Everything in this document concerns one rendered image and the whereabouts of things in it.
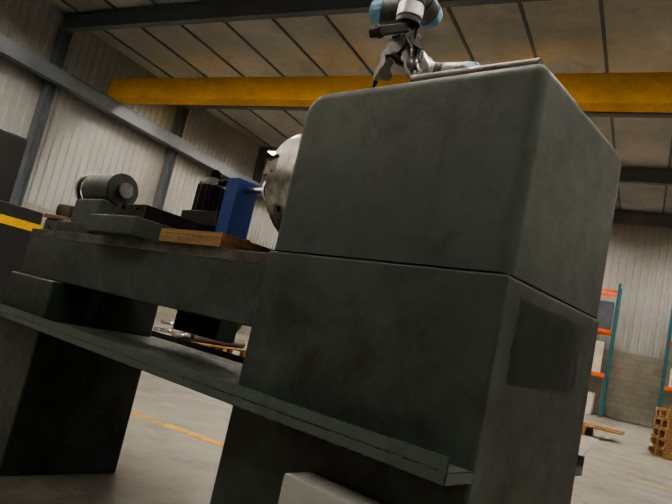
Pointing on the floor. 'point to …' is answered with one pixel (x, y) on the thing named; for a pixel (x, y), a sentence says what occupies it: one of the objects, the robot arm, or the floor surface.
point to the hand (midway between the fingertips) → (389, 83)
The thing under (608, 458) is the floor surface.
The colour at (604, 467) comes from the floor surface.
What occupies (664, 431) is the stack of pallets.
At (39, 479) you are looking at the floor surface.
